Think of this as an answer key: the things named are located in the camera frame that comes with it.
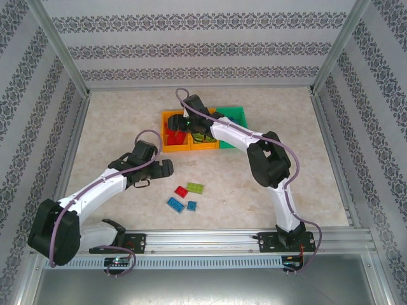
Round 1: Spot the aluminium side rail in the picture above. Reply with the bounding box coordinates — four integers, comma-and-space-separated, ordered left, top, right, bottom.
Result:
310, 90, 362, 228
43, 93, 93, 231

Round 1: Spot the long aluminium mounting rail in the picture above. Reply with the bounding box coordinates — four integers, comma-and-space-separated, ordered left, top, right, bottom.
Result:
30, 229, 378, 257

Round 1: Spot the small circuit board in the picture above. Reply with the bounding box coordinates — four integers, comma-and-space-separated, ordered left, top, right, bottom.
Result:
284, 255, 304, 271
104, 257, 132, 267

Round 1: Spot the green plastic bin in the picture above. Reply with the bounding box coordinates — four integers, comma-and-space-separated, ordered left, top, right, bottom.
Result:
216, 105, 249, 150

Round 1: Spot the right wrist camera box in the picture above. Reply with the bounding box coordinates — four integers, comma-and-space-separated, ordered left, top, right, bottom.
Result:
181, 93, 209, 118

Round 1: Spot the grey metal sheet panel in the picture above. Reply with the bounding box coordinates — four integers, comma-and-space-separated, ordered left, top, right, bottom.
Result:
18, 254, 394, 305

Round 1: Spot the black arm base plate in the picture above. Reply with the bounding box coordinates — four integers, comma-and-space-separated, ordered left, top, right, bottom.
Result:
88, 233, 148, 255
258, 231, 317, 254

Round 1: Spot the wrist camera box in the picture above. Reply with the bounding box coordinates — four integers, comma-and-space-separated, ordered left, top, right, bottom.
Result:
132, 140, 159, 161
181, 93, 209, 118

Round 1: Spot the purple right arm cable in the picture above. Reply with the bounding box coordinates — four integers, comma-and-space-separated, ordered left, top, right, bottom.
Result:
175, 88, 323, 275

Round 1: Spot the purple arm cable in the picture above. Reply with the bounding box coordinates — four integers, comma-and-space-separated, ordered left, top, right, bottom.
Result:
175, 88, 323, 275
50, 129, 163, 278

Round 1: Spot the orange plastic bin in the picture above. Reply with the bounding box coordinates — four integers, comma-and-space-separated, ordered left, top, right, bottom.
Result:
190, 107, 221, 151
161, 109, 192, 154

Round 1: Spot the aluminium frame post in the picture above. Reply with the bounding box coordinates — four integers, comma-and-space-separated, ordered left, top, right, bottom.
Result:
308, 0, 373, 96
27, 0, 92, 97

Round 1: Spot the slotted grey cable duct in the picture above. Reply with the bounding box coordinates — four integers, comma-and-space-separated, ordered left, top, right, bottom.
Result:
43, 255, 284, 270

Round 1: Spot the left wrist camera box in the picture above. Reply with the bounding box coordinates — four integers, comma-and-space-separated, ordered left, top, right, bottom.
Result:
132, 140, 159, 161

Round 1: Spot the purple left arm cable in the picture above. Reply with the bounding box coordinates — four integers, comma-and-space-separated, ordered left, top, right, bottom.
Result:
50, 129, 163, 278

